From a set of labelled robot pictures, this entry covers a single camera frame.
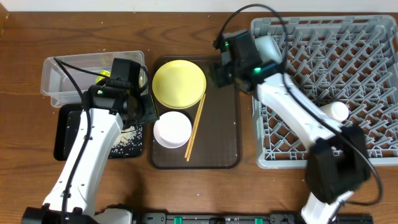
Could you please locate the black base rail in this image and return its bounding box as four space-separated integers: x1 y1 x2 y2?
136 212 374 224

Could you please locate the wooden chopstick right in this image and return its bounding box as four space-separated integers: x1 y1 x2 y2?
185 94 206 162

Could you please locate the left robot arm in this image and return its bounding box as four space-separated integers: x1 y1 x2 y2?
21 58 159 223

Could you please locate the light blue bowl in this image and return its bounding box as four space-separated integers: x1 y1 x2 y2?
254 36 282 63

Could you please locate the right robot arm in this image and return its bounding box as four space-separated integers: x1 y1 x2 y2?
210 30 374 223

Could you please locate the pink bowl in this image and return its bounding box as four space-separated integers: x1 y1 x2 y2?
154 111 192 149

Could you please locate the black plastic tray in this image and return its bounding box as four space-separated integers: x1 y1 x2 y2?
53 102 145 162

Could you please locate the clear plastic bin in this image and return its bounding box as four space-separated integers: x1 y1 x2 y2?
40 50 146 108

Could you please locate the white rice pile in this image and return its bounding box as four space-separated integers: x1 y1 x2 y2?
109 125 144 158

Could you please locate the white green cup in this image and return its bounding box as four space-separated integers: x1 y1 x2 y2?
320 101 349 122

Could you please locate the dark brown serving tray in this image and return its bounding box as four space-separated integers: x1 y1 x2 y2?
148 55 241 169

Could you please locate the wooden chopstick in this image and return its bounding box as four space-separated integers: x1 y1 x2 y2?
183 93 206 159
185 94 206 162

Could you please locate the green yellow snack wrapper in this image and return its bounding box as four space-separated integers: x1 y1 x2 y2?
95 70 111 83

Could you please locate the wooden chopstick left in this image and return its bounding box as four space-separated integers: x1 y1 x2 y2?
183 93 206 159

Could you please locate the grey plastic dishwasher rack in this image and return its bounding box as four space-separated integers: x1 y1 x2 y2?
251 15 397 166

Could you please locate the yellow round plate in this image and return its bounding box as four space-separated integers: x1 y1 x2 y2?
152 60 206 110

